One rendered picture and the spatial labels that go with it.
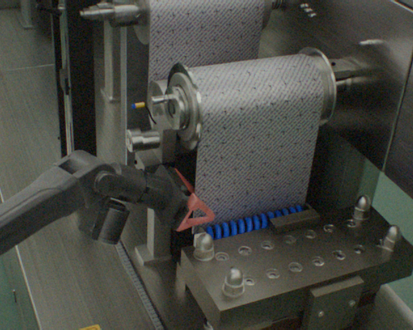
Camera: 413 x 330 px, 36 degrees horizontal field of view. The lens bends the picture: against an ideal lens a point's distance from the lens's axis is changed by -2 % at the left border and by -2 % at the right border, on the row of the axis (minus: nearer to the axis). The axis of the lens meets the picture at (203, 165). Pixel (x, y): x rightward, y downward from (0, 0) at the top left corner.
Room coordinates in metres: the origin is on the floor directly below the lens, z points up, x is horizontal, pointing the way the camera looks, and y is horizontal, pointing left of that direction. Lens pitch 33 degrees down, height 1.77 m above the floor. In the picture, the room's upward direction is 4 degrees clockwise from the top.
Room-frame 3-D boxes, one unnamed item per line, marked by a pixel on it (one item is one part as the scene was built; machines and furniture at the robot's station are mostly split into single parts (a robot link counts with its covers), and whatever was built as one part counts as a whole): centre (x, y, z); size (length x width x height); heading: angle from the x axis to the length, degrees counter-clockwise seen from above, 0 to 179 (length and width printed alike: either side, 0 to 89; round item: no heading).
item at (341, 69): (1.09, -0.23, 1.28); 0.06 x 0.05 x 0.02; 116
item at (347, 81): (1.08, -0.22, 1.25); 0.07 x 0.04 x 0.04; 116
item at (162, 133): (0.97, 0.09, 1.05); 0.06 x 0.05 x 0.31; 116
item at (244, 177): (0.95, -0.09, 1.11); 0.23 x 0.01 x 0.18; 116
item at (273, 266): (0.87, -0.19, 1.00); 0.40 x 0.16 x 0.06; 116
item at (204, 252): (0.84, -0.01, 1.05); 0.04 x 0.04 x 0.04
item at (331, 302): (0.79, -0.24, 0.96); 0.10 x 0.03 x 0.11; 116
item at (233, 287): (0.75, -0.06, 1.05); 0.04 x 0.04 x 0.04
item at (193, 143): (0.96, 0.04, 1.25); 0.15 x 0.01 x 0.15; 26
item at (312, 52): (1.07, -0.19, 1.25); 0.15 x 0.01 x 0.15; 26
